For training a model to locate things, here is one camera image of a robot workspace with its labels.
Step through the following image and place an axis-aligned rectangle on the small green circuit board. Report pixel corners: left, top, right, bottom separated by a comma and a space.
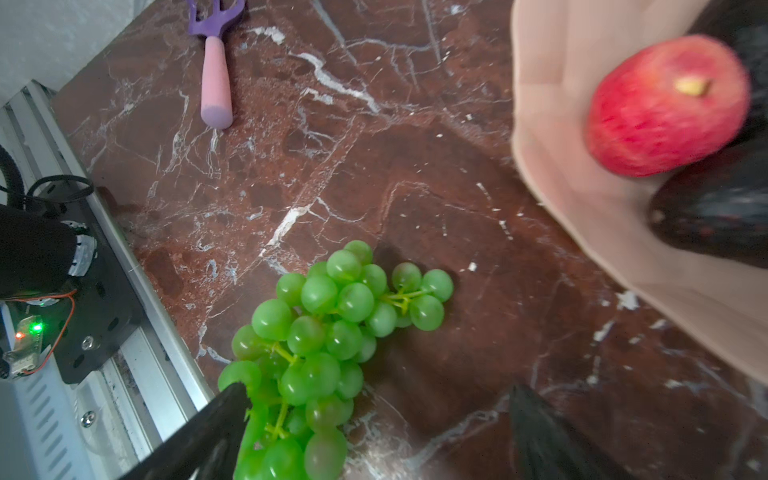
2, 315, 45, 378

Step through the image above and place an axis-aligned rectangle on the pink wavy fruit bowl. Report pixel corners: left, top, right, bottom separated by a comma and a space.
511, 0, 767, 382

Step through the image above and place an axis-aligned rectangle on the red fake apple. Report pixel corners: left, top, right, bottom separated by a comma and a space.
585, 35, 751, 177

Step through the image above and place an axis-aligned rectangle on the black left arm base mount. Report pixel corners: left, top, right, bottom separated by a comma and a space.
37, 200, 147, 384

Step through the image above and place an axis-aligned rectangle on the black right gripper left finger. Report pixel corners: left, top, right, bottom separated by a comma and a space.
122, 382, 252, 480

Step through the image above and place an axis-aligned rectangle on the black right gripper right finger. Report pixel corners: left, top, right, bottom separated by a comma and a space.
508, 384, 633, 479

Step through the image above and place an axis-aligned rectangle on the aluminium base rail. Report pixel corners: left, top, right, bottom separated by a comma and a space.
1, 82, 211, 479

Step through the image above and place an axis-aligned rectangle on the green fake grape bunch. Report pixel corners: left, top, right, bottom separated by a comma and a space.
217, 240, 454, 479

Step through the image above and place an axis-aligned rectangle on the purple pink toy rake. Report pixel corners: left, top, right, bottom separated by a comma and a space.
187, 0, 246, 130

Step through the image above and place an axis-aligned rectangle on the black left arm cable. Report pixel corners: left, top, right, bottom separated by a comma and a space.
0, 143, 95, 217

